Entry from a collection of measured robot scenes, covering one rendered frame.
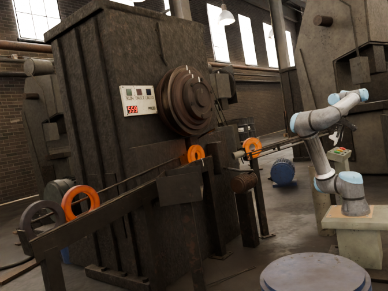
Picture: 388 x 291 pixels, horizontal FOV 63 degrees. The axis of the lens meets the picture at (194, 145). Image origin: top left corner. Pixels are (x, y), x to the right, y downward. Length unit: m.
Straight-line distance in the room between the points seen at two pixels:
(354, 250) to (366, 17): 3.01
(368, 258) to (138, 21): 1.94
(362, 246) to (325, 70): 2.95
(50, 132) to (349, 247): 5.06
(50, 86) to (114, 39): 4.28
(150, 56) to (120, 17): 0.30
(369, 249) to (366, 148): 2.51
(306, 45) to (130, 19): 3.04
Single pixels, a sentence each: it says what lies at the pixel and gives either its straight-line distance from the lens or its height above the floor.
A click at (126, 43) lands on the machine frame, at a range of 2.08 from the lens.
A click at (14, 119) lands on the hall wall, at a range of 8.08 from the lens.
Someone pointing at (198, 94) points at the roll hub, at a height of 1.14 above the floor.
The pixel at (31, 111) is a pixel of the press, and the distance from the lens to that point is 6.69.
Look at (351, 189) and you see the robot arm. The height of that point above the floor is 0.45.
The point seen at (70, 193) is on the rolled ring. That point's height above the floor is 0.73.
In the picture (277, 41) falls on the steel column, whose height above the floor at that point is 3.27.
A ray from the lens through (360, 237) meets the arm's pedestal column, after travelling 2.01.
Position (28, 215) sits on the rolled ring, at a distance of 1.48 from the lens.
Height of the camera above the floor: 0.92
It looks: 3 degrees down
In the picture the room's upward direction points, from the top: 9 degrees counter-clockwise
